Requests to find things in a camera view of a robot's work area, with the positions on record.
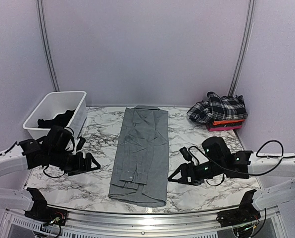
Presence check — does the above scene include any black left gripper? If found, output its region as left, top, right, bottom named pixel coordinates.
left=48, top=148, right=100, bottom=176

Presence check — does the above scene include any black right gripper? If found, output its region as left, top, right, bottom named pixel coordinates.
left=168, top=159, right=225, bottom=186

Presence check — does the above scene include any grey button-up shirt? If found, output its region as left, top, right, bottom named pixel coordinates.
left=108, top=106, right=169, bottom=208

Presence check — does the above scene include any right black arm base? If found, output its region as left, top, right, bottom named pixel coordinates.
left=216, top=189, right=261, bottom=227

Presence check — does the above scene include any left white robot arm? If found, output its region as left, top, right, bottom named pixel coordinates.
left=0, top=139, right=101, bottom=221

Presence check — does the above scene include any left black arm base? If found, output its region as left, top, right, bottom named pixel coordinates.
left=24, top=188, right=67, bottom=226

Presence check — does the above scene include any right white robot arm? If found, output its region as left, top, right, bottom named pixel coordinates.
left=168, top=147, right=295, bottom=222

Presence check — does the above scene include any white plastic laundry bin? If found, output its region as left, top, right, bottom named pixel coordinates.
left=23, top=91, right=87, bottom=139

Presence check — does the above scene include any black garment in bin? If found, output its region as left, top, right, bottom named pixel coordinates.
left=37, top=110, right=75, bottom=129

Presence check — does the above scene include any pink folded garment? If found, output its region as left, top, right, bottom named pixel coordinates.
left=206, top=124, right=242, bottom=131

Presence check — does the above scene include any orange folded garment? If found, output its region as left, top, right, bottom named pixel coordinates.
left=212, top=119, right=245, bottom=126

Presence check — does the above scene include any black white plaid shirt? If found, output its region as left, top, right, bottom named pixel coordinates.
left=187, top=91, right=248, bottom=123

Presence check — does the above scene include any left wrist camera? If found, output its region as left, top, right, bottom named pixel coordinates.
left=42, top=126, right=75, bottom=153

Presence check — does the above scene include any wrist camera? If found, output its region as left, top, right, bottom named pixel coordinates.
left=202, top=136, right=231, bottom=164
left=42, top=126, right=75, bottom=153

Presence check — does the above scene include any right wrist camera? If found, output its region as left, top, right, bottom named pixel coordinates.
left=202, top=136, right=231, bottom=164

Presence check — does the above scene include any right aluminium wall post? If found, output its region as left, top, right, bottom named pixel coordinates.
left=228, top=0, right=256, bottom=96

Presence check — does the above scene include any aluminium wall post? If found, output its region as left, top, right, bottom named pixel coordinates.
left=36, top=0, right=60, bottom=92
left=228, top=0, right=256, bottom=96

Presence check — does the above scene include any aluminium front frame rail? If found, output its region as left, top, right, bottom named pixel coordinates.
left=0, top=206, right=288, bottom=238

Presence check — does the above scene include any left aluminium wall post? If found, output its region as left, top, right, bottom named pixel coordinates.
left=36, top=0, right=60, bottom=92

